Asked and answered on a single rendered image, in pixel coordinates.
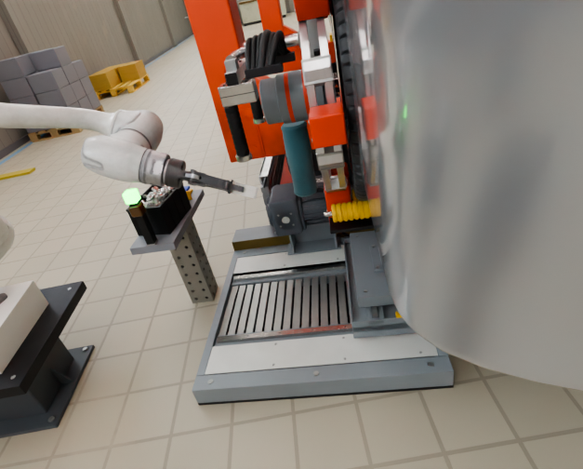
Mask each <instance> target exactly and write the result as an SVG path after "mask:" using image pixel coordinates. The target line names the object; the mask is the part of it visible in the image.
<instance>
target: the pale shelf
mask: <svg viewBox="0 0 583 469"><path fill-rule="evenodd" d="M204 195H205V193H204V190H203V189H199V190H193V191H192V193H191V197H192V200H189V201H190V204H191V207H192V208H191V209H190V210H189V211H188V213H187V214H186V215H185V216H184V218H183V219H182V220H181V221H180V223H179V224H178V226H177V227H176V228H175V229H174V231H173V232H172V233H171V234H157V235H156V238H157V239H158V241H157V243H156V245H154V246H147V243H146V241H145V239H144V237H143V235H141V236H138V238H137V239H136V240H135V242H134V243H133V245H132V246H131V248H130V251H131V253H132V255H138V254H145V253H152V252H159V251H167V250H173V249H177V247H178V245H179V242H180V240H181V238H182V237H183V236H184V234H185V232H186V230H187V228H188V226H189V224H190V222H191V220H192V217H193V215H194V214H195V212H196V210H197V209H198V207H199V205H200V203H201V201H202V199H203V197H204Z"/></svg>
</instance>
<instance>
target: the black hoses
mask: <svg viewBox="0 0 583 469"><path fill-rule="evenodd" d="M313 53H314V56H319V55H320V48H316V49H314V50H313ZM295 60H296V55H295V51H292V52H291V51H290V50H288V49H287V48H286V44H285V37H284V33H283V32H282V31H281V30H279V31H277V32H271V31H270V30H268V29H267V30H264V31H263V33H260V34H259V35H257V34H255V35H253V37H249V38H247V39H246V42H245V67H246V69H245V78H246V79H250V78H255V77H260V76H265V75H270V74H278V73H282V72H283V71H284V65H283V63H286V62H290V61H295Z"/></svg>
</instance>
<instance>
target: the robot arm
mask: <svg viewBox="0 0 583 469"><path fill-rule="evenodd" d="M0 127H1V128H83V129H89V130H94V131H97V132H99V133H101V134H103V135H99V136H93V137H88V138H86V139H85V141H84V144H83V146H82V149H81V160H82V163H83V165H84V167H85V168H87V169H89V170H91V171H93V172H95V173H97V174H99V175H101V176H103V177H107V178H110V179H113V180H117V181H126V182H141V183H144V184H150V185H155V186H156V185H158V186H162V187H164V186H165V185H166V186H168V187H173V188H177V189H178V188H180V187H181V185H182V182H183V181H187V182H188V184H190V185H192V186H196V185H197V186H201V187H210V188H214V189H218V190H222V191H226V192H228V194H230V193H232V194H239V195H243V196H247V197H251V198H255V199H256V197H257V193H258V187H254V186H250V185H246V184H242V183H239V182H235V181H233V180H232V181H229V180H223V179H220V178H217V177H213V176H209V175H206V174H205V173H202V172H198V171H197V170H195V169H191V171H187V170H185V169H186V163H185V161H183V160H180V159H177V158H171V159H170V155H169V154H166V153H162V152H157V151H156V150H157V148H158V147H159V145H160V143H161V141H162V138H163V132H164V126H163V123H162V120H161V119H160V117H159V116H158V115H157V114H155V113H153V112H151V111H147V110H138V111H126V110H118V111H117V112H115V113H104V112H100V111H95V110H89V109H82V108H71V107H57V106H43V105H28V104H14V103H3V102H0ZM14 238H15V231H14V227H13V225H12V224H11V222H10V221H9V220H8V219H6V218H5V217H3V216H1V215H0V261H1V259H2V258H3V257H4V256H5V255H6V254H7V252H8V251H9V250H10V248H11V246H12V244H13V242H14ZM7 297H8V296H7V295H6V293H1V294H0V304H1V303H2V302H3V301H5V300H6V299H7Z"/></svg>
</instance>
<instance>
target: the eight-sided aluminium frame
mask: <svg viewBox="0 0 583 469"><path fill-rule="evenodd" d="M316 21H317V29H318V36H319V43H320V50H321V56H320V57H315V58H311V51H310V42H309V35H308V27H307V21H306V20H304V21H298V30H299V39H300V46H301V55H302V60H301V66H302V72H303V79H304V86H305V88H307V94H308V100H309V105H310V108H311V107H314V106H318V103H317V98H316V91H315V87H319V86H325V92H326V98H327V104H330V103H335V102H336V101H335V93H334V87H333V84H334V75H333V69H332V61H331V55H330V54H329V49H328V42H327V34H326V29H325V17H320V18H316ZM315 150H316V158H317V163H318V168H319V170H321V173H322V177H323V180H324V185H325V191H326V192H327V193H333V192H339V191H345V190H347V189H346V188H347V182H346V176H345V174H344V167H345V164H344V156H343V149H342V144H340V145H335V146H329V147H324V148H318V149H315ZM332 168H336V169H337V171H338V174H337V175H336V176H331V169H332Z"/></svg>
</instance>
